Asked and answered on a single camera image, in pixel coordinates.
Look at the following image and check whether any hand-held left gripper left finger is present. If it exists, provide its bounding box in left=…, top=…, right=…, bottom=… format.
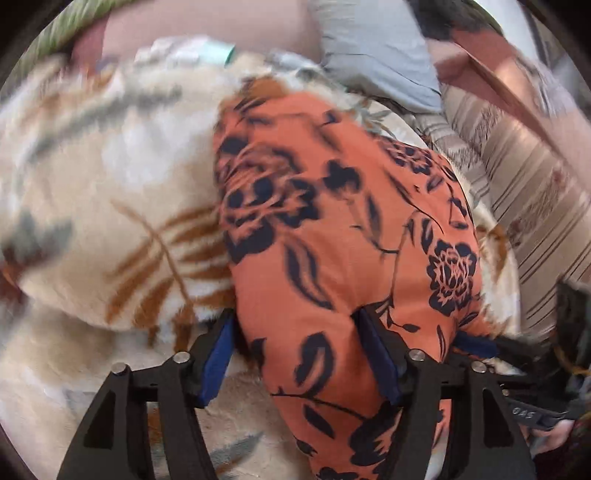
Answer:
left=56, top=308, right=238, bottom=480

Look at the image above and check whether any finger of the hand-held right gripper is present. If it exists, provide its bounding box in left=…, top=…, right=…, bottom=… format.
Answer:
left=455, top=332, right=550, bottom=366

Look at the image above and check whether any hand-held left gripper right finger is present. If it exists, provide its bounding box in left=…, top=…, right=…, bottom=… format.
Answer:
left=355, top=307, right=539, bottom=480

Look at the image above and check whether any orange floral blouse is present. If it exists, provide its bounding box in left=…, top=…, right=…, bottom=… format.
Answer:
left=212, top=90, right=509, bottom=480

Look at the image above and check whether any person's right hand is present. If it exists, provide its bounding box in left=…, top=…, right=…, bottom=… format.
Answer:
left=522, top=418, right=575, bottom=459

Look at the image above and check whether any striped beige bedsheet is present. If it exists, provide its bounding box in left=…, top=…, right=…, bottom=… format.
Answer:
left=416, top=83, right=591, bottom=333

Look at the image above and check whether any leaf print fleece blanket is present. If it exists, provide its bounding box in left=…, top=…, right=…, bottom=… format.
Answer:
left=0, top=39, right=522, bottom=480

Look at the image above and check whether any grey cloth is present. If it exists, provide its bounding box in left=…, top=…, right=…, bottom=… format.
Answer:
left=522, top=55, right=583, bottom=121

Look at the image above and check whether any pink and red sofa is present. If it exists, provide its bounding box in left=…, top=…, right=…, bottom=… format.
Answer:
left=425, top=18, right=591, bottom=153

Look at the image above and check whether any grey pillow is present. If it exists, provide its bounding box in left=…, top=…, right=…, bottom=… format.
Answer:
left=307, top=0, right=444, bottom=114

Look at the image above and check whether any grey and white small garment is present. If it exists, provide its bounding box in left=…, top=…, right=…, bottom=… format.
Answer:
left=268, top=51, right=324, bottom=78

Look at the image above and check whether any white and teal small garment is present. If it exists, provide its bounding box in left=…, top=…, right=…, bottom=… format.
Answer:
left=134, top=37, right=236, bottom=68

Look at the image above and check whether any dark fur-trimmed jacket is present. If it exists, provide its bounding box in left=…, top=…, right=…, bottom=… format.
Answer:
left=406, top=0, right=504, bottom=40

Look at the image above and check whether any pink bolster cushion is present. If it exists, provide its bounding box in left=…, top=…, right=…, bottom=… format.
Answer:
left=74, top=0, right=324, bottom=65

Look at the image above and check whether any green patterned pillow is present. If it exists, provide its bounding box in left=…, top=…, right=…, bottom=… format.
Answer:
left=9, top=0, right=139, bottom=70

